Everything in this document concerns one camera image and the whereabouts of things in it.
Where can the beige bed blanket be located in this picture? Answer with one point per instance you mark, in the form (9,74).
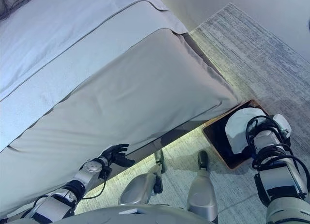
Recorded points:
(121,93)

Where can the silver robot left leg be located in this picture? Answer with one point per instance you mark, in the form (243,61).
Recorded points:
(140,187)

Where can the large grey rug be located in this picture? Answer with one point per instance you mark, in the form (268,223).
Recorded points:
(254,52)

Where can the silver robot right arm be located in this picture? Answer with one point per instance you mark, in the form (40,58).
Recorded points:
(278,180)

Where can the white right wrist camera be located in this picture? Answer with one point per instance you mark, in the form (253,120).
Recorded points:
(282,124)

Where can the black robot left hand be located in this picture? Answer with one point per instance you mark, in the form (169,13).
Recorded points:
(116,152)

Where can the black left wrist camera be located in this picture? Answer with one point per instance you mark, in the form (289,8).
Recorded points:
(105,173)

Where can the wooden basket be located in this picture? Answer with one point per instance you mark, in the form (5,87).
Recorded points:
(213,137)

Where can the grey robot torso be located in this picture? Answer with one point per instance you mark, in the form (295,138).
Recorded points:
(133,216)

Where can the black garment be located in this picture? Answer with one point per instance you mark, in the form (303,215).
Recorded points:
(218,139)

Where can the silver robot right leg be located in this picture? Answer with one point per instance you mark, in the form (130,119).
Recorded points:
(201,192)

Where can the white garment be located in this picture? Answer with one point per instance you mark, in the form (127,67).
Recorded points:
(237,129)

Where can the white duvet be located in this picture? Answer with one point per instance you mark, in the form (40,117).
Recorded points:
(60,40)

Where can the silver robot leg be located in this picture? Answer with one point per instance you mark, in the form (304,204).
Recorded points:
(201,192)
(140,187)

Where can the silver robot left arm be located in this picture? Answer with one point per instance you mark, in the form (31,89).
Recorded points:
(72,183)

